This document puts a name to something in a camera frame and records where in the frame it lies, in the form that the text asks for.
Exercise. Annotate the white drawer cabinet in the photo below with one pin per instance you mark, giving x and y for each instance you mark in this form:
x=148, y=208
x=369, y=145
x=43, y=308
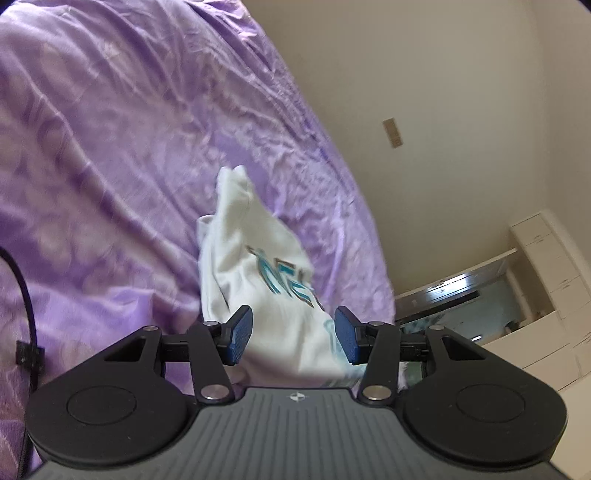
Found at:
x=560, y=277

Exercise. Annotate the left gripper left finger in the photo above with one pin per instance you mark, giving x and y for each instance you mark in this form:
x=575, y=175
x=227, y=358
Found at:
x=212, y=346

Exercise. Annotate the purple bed cover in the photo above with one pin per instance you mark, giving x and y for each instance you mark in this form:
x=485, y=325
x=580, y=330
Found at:
x=116, y=117

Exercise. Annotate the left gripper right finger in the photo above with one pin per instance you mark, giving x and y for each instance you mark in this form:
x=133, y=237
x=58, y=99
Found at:
x=375, y=345

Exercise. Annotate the cream Nevada sweatshirt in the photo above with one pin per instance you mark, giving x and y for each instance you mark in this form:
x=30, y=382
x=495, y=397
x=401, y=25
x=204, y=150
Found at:
x=248, y=257

